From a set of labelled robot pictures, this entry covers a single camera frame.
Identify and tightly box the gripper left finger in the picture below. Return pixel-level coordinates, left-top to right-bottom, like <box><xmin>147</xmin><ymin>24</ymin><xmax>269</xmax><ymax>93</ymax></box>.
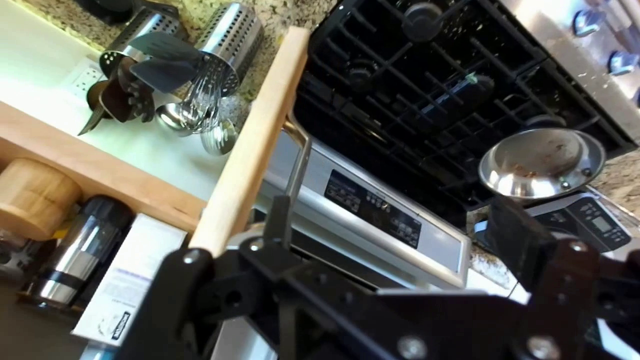
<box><xmin>119</xmin><ymin>195</ymin><xmax>351</xmax><ymax>360</ymax></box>

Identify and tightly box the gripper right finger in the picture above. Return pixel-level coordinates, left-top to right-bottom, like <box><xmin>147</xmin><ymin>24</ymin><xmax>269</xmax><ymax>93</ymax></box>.
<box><xmin>484</xmin><ymin>196</ymin><xmax>640</xmax><ymax>360</ymax></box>

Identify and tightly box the wooden cabinet door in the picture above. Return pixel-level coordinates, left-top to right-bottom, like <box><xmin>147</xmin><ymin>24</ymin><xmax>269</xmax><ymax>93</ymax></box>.
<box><xmin>188</xmin><ymin>26</ymin><xmax>312</xmax><ymax>258</ymax></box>

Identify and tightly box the white carton box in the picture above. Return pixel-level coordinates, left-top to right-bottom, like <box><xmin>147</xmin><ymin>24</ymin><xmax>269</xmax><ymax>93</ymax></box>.
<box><xmin>71</xmin><ymin>212</ymin><xmax>189</xmax><ymax>349</ymax></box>

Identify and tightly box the black kitchen scale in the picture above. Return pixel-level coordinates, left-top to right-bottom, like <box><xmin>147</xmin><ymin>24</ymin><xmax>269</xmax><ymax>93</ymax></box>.
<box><xmin>474</xmin><ymin>191</ymin><xmax>634</xmax><ymax>256</ymax></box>

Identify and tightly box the steel and black tumbler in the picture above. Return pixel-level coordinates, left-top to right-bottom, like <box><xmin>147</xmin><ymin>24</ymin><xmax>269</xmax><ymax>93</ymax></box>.
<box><xmin>29</xmin><ymin>195</ymin><xmax>135</xmax><ymax>309</ymax></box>

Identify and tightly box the steel bowl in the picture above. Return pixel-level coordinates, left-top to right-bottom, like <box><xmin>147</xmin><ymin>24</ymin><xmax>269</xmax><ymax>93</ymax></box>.
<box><xmin>478</xmin><ymin>127</ymin><xmax>607</xmax><ymax>201</ymax></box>

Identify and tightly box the steel ladle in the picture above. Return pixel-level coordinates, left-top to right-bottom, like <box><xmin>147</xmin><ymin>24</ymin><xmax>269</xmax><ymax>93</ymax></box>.
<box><xmin>199</xmin><ymin>119</ymin><xmax>239</xmax><ymax>156</ymax></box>
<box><xmin>154</xmin><ymin>102</ymin><xmax>195</xmax><ymax>137</ymax></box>

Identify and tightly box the round wooden container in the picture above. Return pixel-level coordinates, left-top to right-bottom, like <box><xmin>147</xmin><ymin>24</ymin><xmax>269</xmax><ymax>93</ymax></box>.
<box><xmin>0</xmin><ymin>157</ymin><xmax>84</xmax><ymax>242</ymax></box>

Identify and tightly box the steel gas stove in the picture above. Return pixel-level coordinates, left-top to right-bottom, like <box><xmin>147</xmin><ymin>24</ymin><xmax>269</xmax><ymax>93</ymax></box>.
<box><xmin>252</xmin><ymin>0</ymin><xmax>640</xmax><ymax>292</ymax></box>

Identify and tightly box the steel whisk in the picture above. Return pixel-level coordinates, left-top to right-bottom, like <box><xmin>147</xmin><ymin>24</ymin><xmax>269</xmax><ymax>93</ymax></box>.
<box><xmin>179</xmin><ymin>65</ymin><xmax>224</xmax><ymax>135</ymax></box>

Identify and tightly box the oblong stove burner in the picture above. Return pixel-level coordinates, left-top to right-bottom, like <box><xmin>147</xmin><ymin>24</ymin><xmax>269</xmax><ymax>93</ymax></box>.
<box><xmin>419</xmin><ymin>74</ymin><xmax>497</xmax><ymax>132</ymax></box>

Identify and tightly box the bundle of brown wooden spoons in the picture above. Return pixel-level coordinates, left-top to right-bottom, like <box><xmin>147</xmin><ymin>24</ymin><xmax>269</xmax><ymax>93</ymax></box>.
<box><xmin>77</xmin><ymin>55</ymin><xmax>157</xmax><ymax>137</ymax></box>

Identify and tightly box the stove knob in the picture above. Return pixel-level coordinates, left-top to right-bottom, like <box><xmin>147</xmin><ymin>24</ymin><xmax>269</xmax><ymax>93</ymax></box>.
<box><xmin>607</xmin><ymin>50</ymin><xmax>640</xmax><ymax>77</ymax></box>
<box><xmin>572</xmin><ymin>9</ymin><xmax>607</xmax><ymax>39</ymax></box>

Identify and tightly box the black spatula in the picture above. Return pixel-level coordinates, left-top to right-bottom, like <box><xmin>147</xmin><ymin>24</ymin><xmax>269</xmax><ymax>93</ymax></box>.
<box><xmin>128</xmin><ymin>32</ymin><xmax>205</xmax><ymax>64</ymax></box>
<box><xmin>129</xmin><ymin>58</ymin><xmax>200</xmax><ymax>94</ymax></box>

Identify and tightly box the perforated steel utensil holder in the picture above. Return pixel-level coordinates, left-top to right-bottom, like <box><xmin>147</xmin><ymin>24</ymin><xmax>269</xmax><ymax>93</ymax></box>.
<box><xmin>99</xmin><ymin>7</ymin><xmax>189</xmax><ymax>77</ymax></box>
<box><xmin>194</xmin><ymin>2</ymin><xmax>266</xmax><ymax>98</ymax></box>

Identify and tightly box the steel cabinet door handle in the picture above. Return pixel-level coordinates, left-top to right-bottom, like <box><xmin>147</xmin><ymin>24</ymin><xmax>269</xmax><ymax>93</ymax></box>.
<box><xmin>281</xmin><ymin>114</ymin><xmax>314</xmax><ymax>202</ymax></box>

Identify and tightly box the white wall socket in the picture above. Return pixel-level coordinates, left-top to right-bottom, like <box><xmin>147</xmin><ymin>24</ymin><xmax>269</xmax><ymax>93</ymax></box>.
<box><xmin>66</xmin><ymin>60</ymin><xmax>107</xmax><ymax>99</ymax></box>

